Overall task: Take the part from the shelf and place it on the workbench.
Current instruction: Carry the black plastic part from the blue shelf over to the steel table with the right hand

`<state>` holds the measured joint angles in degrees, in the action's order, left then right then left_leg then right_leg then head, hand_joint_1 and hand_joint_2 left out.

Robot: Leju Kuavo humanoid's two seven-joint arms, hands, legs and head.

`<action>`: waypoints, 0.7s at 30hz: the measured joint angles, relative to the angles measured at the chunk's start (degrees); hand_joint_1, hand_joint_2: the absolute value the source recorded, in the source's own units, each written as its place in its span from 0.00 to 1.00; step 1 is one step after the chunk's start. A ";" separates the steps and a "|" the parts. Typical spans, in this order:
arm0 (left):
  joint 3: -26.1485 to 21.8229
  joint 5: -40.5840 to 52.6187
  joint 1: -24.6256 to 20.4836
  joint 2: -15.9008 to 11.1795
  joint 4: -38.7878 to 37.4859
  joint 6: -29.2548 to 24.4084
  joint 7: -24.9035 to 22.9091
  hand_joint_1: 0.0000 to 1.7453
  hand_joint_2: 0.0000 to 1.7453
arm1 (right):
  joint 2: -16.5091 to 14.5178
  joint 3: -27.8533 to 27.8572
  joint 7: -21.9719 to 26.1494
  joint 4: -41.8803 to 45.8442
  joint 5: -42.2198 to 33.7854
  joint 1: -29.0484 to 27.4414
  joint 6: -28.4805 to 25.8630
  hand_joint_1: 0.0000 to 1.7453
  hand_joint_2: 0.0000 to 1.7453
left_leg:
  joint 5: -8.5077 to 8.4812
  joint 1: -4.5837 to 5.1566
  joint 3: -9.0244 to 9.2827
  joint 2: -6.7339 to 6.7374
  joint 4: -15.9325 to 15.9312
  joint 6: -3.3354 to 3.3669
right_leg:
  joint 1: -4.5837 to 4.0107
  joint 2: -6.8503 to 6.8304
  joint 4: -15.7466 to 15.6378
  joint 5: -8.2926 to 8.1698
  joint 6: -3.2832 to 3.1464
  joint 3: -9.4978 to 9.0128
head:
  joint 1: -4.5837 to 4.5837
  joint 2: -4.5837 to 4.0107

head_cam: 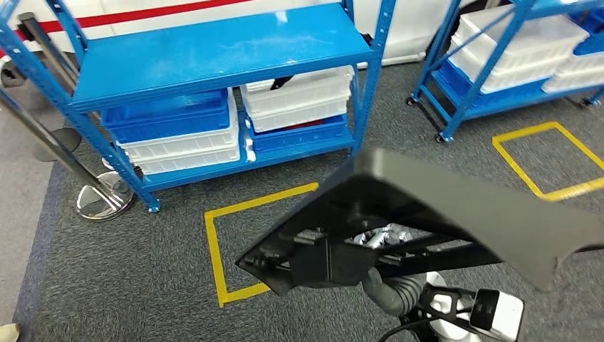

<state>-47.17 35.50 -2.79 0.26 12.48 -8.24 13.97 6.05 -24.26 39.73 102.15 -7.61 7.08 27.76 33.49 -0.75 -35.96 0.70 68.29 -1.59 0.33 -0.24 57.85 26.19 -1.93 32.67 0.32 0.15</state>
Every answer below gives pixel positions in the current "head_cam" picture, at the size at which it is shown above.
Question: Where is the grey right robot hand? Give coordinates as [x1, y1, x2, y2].
[353, 223, 429, 313]

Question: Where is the black plastic plate bracket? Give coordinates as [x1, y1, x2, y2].
[234, 147, 604, 297]

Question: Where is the blue metal shelf rack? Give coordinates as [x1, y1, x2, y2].
[0, 0, 398, 214]
[406, 0, 604, 144]

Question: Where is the blue plastic bin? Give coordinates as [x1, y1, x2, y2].
[245, 113, 351, 155]
[100, 88, 232, 144]

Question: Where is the white plastic bin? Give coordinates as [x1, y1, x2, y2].
[115, 96, 241, 164]
[247, 96, 354, 134]
[541, 51, 604, 94]
[134, 143, 242, 177]
[445, 40, 570, 94]
[452, 4, 590, 65]
[239, 65, 355, 118]

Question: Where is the white car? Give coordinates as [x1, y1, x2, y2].
[19, 0, 477, 68]

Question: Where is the red barrier belt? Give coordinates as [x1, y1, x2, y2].
[0, 0, 254, 58]

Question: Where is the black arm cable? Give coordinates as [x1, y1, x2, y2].
[377, 318, 442, 342]

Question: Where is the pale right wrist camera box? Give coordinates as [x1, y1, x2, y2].
[468, 288, 526, 342]

